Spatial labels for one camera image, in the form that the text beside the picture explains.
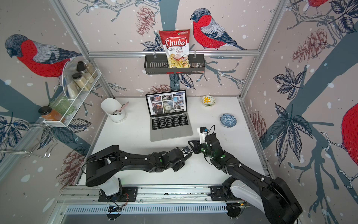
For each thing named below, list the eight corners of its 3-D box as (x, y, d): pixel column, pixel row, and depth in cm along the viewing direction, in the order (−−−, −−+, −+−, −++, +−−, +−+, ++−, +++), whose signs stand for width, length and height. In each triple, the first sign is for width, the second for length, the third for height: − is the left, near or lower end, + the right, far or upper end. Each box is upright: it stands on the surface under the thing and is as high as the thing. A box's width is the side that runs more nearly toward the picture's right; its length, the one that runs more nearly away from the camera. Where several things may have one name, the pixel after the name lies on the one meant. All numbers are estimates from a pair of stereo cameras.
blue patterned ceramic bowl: (224, 129, 100) (226, 127, 98) (217, 118, 107) (218, 115, 104) (237, 125, 103) (239, 122, 100) (229, 114, 110) (230, 111, 107)
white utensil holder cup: (109, 123, 107) (98, 108, 93) (113, 112, 113) (104, 97, 100) (125, 122, 107) (116, 108, 93) (128, 112, 113) (121, 97, 100)
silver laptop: (151, 142, 97) (145, 127, 82) (151, 109, 116) (146, 93, 101) (191, 136, 99) (192, 121, 85) (184, 105, 119) (184, 89, 104)
